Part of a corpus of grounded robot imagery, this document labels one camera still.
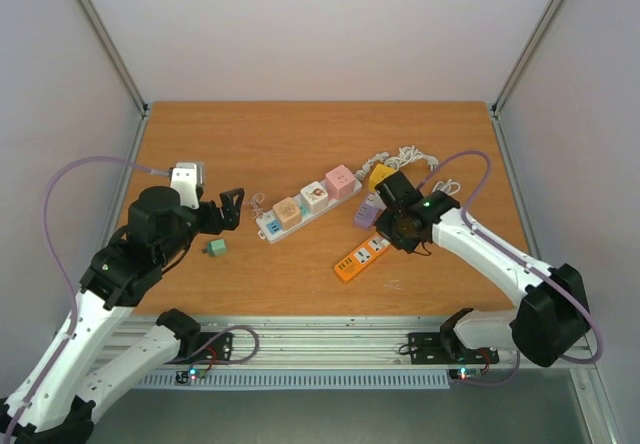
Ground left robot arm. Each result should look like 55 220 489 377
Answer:
1 186 244 443

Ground aluminium frame post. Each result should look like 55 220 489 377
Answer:
490 0 589 118
53 0 150 118

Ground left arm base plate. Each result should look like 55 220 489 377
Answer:
170 332 234 365

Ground beige cube socket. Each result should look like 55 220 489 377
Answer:
272 197 302 230

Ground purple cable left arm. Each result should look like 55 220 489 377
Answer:
2 155 174 444

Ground purple power strip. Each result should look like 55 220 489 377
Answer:
353 193 384 229

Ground pink cube socket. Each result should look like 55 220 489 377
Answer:
325 165 356 200

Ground aluminium frame post left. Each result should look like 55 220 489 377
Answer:
53 0 150 118

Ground grey slotted cable duct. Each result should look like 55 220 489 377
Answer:
135 369 450 392

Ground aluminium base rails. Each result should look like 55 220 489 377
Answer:
44 313 596 371

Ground white charger with pink cable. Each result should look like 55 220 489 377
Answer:
248 192 265 219

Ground aluminium frame post right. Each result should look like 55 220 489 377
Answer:
490 0 589 118

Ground white cube socket adapter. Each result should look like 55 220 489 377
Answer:
300 181 329 214

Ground small circuit board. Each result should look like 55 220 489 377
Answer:
448 367 488 381
174 368 208 385

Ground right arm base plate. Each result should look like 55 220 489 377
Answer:
397 332 500 366

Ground white coiled power cable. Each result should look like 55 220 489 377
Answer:
354 144 464 195

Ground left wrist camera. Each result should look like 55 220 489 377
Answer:
170 162 205 209

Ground green small charger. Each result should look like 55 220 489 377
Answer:
201 239 228 257

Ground left small circuit board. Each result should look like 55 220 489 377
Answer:
174 368 208 385

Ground orange power strip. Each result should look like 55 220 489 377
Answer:
333 233 390 283

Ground white power strip pastel sockets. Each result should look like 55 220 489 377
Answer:
256 180 362 244

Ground yellow cube socket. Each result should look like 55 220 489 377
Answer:
368 163 396 193

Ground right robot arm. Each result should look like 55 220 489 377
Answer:
375 172 591 367

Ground right small circuit board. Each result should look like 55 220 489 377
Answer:
448 367 488 381

